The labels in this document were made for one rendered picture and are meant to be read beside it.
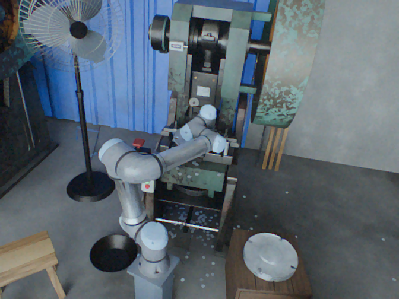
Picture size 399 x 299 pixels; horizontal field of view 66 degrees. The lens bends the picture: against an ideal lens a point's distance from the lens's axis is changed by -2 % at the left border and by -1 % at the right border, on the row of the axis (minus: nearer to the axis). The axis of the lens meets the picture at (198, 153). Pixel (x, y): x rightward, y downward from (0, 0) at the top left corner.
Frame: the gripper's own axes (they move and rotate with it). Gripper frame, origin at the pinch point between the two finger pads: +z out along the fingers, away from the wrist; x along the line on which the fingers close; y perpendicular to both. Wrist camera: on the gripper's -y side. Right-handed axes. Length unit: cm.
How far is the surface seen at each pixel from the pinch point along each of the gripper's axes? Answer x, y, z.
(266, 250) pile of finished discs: -43, 43, 24
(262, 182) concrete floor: 43, 54, 107
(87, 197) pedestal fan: -7, -85, 81
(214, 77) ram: 31.5, 1.5, -25.0
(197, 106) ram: 22.9, -5.8, -9.2
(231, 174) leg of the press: -4.9, 19.1, 14.5
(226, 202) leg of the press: -17.1, 18.9, 26.6
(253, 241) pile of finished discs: -38, 37, 27
